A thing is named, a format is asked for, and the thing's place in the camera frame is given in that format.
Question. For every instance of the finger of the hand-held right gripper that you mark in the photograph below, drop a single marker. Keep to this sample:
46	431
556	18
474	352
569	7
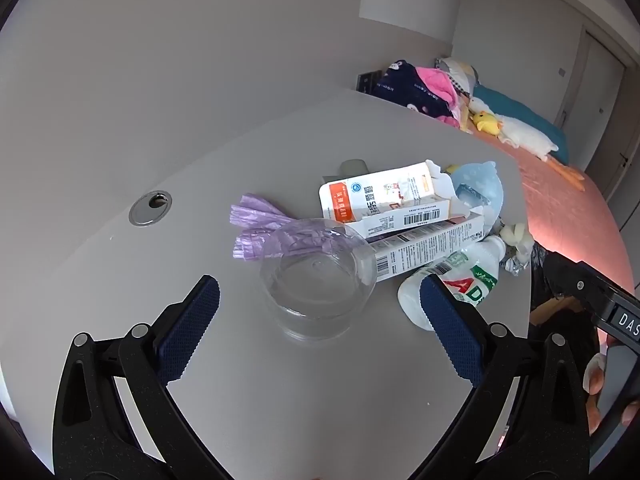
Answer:
575	280

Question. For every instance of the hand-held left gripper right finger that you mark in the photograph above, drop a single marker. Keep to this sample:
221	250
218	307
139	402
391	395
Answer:
450	332

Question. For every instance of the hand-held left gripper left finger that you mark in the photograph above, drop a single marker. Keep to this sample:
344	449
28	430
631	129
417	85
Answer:
187	332

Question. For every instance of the black trash bag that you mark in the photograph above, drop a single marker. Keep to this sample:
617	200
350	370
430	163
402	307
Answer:
540	280

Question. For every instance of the white bottle with green label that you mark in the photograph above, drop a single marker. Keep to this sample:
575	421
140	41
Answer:
475	280

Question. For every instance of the foil wrapper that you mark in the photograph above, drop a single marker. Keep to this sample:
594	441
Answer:
515	265

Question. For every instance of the long white cardboard box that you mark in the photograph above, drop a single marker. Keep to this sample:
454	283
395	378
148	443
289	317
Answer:
425	250

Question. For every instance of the clear glass bowl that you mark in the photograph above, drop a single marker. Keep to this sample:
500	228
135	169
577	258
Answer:
315	310

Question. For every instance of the light blue plastic wrapper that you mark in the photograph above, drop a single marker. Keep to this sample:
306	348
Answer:
480	180

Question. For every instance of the orange and white carton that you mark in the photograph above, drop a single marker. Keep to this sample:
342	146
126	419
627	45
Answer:
380	195

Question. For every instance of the person's right hand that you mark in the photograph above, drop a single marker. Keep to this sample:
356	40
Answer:
595	377

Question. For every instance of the pink bed sheet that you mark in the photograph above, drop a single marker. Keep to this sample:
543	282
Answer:
560	210

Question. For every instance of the purple plastic bag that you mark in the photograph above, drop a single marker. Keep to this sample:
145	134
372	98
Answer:
260	215

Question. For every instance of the white goose plush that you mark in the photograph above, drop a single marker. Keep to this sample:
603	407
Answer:
525	135

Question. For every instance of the yellow snack packet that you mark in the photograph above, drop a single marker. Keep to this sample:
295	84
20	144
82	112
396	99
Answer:
451	168

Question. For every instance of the teal pillow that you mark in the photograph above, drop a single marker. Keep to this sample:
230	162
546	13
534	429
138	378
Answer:
520	110

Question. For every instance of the yellow duck plush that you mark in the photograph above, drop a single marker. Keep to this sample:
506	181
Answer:
485	122

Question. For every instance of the grey door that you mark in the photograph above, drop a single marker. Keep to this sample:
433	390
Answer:
600	85

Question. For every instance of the checkered pillow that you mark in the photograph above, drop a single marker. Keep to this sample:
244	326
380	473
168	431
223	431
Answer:
457	72

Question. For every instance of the pink cloth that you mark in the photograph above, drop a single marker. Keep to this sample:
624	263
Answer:
435	80

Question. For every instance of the navy printed blanket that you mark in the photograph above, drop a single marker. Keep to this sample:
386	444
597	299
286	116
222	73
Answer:
405	90

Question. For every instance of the black wall panel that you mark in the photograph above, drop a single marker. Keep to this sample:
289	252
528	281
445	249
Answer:
367	82

